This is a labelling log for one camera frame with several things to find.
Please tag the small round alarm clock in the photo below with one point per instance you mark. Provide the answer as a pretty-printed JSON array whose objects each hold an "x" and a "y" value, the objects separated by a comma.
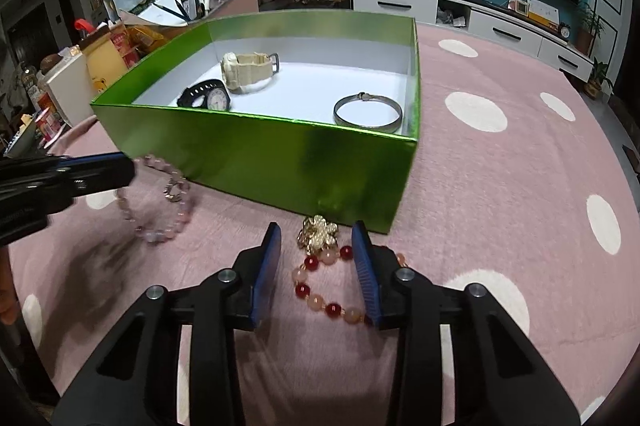
[{"x": 565, "y": 31}]

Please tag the small white desk device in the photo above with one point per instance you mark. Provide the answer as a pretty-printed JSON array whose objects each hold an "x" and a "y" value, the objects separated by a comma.
[{"x": 519, "y": 7}]

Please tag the brown round object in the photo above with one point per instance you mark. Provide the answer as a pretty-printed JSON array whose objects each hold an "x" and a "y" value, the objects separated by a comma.
[{"x": 50, "y": 62}]

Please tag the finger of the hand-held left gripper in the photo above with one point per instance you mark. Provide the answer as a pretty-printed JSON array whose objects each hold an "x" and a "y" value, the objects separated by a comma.
[{"x": 100, "y": 173}]

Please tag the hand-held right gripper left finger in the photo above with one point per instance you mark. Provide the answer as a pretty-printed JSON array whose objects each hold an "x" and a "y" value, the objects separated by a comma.
[{"x": 265, "y": 276}]

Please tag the white paper sheets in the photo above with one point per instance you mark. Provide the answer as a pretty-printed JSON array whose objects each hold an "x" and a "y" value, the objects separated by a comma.
[{"x": 165, "y": 8}]

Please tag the silver metal bangle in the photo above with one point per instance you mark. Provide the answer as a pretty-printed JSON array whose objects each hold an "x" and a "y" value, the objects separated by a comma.
[{"x": 367, "y": 125}]

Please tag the white drawer organizer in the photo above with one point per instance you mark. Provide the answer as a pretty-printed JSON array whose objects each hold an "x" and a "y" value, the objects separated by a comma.
[{"x": 67, "y": 91}]

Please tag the white television cabinet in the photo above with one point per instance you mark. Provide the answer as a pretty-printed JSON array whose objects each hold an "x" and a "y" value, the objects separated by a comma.
[{"x": 395, "y": 3}]

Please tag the yellow bear bottle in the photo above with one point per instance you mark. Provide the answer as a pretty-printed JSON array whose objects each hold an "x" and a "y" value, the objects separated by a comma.
[{"x": 105, "y": 61}]

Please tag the black wrist watch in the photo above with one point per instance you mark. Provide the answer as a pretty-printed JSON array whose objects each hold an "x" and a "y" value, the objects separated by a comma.
[{"x": 195, "y": 95}]

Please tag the person's left hand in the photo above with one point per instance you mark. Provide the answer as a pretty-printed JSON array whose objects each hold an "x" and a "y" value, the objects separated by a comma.
[{"x": 7, "y": 298}]

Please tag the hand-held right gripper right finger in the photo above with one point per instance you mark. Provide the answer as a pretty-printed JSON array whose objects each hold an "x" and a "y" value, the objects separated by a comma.
[{"x": 367, "y": 276}]

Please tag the tall potted plant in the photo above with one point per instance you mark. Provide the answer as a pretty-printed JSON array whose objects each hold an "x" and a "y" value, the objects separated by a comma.
[{"x": 587, "y": 28}]

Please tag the green cardboard box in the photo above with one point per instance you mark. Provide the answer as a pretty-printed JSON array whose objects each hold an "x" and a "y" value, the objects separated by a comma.
[{"x": 300, "y": 166}]

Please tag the cream wrist watch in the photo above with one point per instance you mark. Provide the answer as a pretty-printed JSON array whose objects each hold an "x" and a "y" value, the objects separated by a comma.
[{"x": 240, "y": 73}]

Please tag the pink pen holder box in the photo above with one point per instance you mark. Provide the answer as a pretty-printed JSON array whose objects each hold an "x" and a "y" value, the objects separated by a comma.
[{"x": 235, "y": 1}]

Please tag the yellow white desk calendar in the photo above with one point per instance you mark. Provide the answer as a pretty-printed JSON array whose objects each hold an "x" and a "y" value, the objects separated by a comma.
[{"x": 542, "y": 13}]

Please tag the pink polka dot tablecloth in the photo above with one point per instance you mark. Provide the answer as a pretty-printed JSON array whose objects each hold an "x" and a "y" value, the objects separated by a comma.
[{"x": 500, "y": 206}]

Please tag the orange snack packet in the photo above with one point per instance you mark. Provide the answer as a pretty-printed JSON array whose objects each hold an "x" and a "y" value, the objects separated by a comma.
[{"x": 145, "y": 38}]

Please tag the small potted plant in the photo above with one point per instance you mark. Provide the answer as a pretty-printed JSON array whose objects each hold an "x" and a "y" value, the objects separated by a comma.
[{"x": 597, "y": 81}]

